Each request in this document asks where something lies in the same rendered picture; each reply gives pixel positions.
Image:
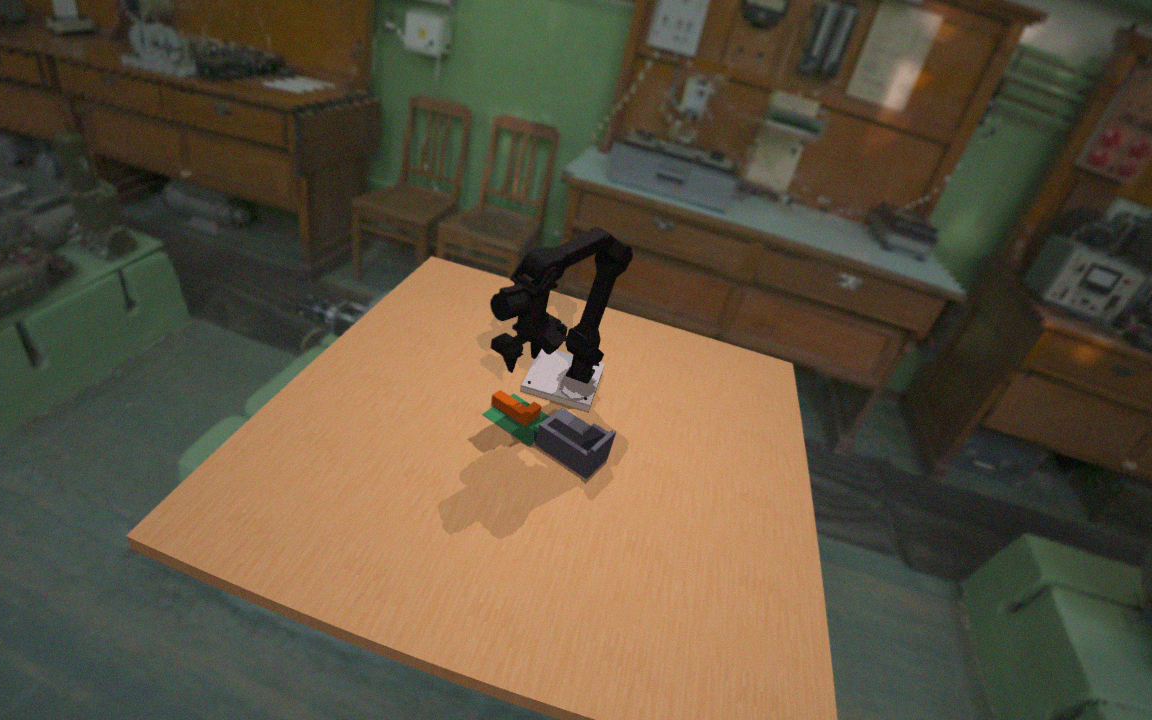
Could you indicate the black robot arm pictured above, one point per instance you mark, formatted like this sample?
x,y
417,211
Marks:
x,y
545,266

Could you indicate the orange l-shaped part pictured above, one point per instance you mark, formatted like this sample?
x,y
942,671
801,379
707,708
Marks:
x,y
511,407

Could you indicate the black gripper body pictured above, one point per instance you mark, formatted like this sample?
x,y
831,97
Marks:
x,y
511,347

